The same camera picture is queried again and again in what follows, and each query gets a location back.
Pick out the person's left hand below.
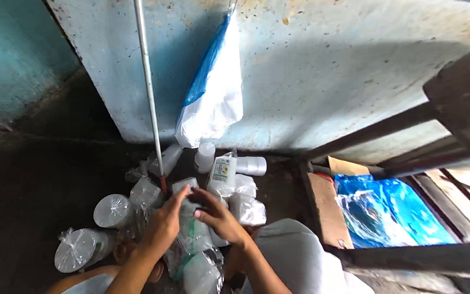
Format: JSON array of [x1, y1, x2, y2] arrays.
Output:
[[140, 185, 191, 251]]

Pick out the person's right hand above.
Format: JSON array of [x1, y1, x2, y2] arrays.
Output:
[[187, 187, 250, 247]]

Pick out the pile of wrapped plastic containers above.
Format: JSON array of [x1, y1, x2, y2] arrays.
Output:
[[54, 141, 267, 294]]

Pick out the white packet with printed label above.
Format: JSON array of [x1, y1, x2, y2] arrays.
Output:
[[208, 154, 237, 198]]

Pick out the person's legs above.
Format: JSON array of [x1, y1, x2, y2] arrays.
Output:
[[47, 218, 376, 294]]

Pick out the blue and white plastic bag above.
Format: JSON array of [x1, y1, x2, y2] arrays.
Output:
[[174, 3, 244, 149]]

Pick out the white pole with red end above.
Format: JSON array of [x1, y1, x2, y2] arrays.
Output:
[[134, 0, 168, 194]]

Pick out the brown cardboard piece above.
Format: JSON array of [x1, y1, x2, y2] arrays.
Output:
[[308, 173, 355, 250]]

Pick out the small tan cardboard piece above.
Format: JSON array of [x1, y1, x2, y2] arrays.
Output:
[[327, 156, 370, 176]]

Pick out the bright blue plastic sheet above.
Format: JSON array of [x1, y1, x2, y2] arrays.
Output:
[[335, 174, 457, 249]]

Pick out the dark wooden frame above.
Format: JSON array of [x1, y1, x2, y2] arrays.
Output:
[[294, 44, 470, 280]]

